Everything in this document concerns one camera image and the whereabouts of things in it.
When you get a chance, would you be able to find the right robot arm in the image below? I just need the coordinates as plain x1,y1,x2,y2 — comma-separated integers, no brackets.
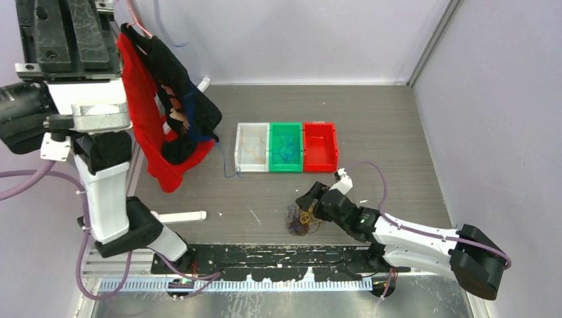
296,182,509,301

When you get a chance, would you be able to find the white plastic bin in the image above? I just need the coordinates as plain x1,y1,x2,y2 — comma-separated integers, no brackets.
234,123,270,172

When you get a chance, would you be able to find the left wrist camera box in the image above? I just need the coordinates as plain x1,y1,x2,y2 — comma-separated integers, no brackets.
47,79,132,134

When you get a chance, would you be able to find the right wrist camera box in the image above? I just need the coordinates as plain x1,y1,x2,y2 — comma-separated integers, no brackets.
331,168,353,195

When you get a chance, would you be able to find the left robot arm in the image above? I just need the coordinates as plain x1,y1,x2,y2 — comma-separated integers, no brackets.
1,1,194,274

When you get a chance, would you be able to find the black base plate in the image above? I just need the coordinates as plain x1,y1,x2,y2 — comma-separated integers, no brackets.
150,244,412,284

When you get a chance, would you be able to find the green plastic bin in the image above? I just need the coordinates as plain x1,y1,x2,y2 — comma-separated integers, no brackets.
269,123,304,173

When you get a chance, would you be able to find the red plastic bin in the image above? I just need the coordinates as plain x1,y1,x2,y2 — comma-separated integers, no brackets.
303,122,339,173

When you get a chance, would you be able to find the red shirt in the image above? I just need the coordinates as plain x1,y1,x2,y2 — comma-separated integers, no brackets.
117,33,215,193

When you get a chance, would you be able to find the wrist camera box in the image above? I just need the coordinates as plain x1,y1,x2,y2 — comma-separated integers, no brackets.
47,79,132,134
331,168,353,195

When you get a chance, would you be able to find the coloured cable bundle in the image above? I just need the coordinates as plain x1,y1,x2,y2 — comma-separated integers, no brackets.
285,203,322,238

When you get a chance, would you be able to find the metal clothes rack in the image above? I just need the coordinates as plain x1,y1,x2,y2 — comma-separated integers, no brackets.
94,0,207,225

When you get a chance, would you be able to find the black shirt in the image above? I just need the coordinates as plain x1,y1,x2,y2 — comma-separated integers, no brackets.
121,23,223,165

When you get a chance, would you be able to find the light blue cable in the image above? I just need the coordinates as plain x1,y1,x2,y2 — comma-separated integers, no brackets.
274,133,302,166

